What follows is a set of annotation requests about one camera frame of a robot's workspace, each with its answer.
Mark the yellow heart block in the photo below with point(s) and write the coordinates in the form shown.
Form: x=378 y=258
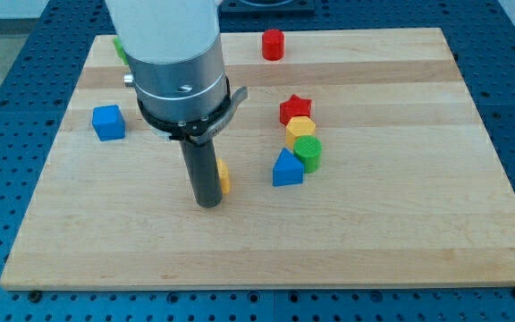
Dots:
x=224 y=176

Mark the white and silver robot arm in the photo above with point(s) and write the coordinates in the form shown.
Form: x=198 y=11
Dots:
x=174 y=51

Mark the green block behind arm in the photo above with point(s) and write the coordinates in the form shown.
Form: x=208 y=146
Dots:
x=119 y=50

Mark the blue triangle block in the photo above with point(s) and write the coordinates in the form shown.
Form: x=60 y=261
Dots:
x=287 y=170

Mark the green cylinder block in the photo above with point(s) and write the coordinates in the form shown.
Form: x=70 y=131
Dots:
x=308 y=149

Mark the yellow hexagon block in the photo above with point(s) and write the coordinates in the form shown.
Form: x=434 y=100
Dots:
x=298 y=126

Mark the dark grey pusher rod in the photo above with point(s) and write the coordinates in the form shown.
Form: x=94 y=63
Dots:
x=202 y=168

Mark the red star block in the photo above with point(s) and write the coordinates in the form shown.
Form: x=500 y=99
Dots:
x=294 y=106

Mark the light wooden board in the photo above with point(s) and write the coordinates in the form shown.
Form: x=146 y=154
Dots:
x=410 y=192

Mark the red cylinder block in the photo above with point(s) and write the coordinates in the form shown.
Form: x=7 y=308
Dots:
x=273 y=45

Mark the blue cube block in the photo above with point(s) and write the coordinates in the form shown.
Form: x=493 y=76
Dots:
x=108 y=122

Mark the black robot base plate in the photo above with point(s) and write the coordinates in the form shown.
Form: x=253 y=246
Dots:
x=268 y=6

